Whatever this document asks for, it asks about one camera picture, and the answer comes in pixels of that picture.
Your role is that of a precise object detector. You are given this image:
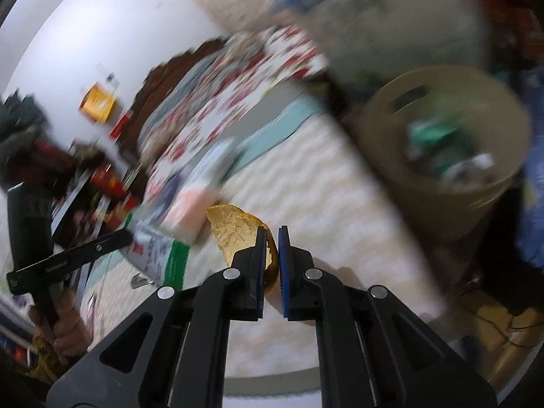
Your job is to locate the floral bed sheet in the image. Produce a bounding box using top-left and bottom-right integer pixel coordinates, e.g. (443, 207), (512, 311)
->
(139, 26), (327, 198)

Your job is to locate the pink paper cup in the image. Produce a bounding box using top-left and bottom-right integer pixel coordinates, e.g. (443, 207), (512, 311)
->
(160, 183), (219, 245)

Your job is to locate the white tissue pack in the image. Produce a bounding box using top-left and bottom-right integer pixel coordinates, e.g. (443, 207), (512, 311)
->
(184, 137), (239, 189)

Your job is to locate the cluttered metal shelf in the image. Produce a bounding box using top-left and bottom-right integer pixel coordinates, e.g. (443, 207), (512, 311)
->
(0, 88), (141, 349)

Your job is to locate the zigzag patterned blanket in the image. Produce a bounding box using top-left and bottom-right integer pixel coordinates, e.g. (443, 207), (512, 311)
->
(220, 95), (446, 395)

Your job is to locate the green crushed can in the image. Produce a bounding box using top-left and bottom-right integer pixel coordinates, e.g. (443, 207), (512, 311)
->
(405, 120), (469, 176)

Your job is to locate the orange peel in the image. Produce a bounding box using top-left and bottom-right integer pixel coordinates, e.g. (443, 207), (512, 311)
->
(206, 204), (279, 294)

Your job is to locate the yellow paper bag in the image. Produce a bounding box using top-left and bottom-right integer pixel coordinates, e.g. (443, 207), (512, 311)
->
(79, 83), (117, 123)

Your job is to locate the beige trash bin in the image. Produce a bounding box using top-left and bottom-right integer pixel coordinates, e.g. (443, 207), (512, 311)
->
(358, 65), (530, 241)

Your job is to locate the clear storage box blue handle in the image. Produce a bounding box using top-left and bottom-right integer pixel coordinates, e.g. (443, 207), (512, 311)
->
(271, 0), (489, 87)

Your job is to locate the person's left hand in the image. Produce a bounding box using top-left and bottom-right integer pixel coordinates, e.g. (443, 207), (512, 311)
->
(29, 290), (92, 357)

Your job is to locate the white tissue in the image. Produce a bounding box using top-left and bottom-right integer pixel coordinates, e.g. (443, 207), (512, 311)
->
(441, 153), (495, 185)

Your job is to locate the blue milk carton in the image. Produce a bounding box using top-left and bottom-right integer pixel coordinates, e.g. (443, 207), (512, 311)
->
(150, 171), (184, 222)

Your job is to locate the blue cloth bag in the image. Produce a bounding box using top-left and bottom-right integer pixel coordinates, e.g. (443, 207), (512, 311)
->
(517, 65), (543, 269)

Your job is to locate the carved wooden headboard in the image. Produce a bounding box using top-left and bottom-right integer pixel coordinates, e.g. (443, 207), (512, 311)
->
(116, 38), (226, 165)

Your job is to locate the white snack pouch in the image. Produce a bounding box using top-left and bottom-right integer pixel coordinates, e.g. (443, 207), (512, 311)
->
(121, 214), (190, 290)

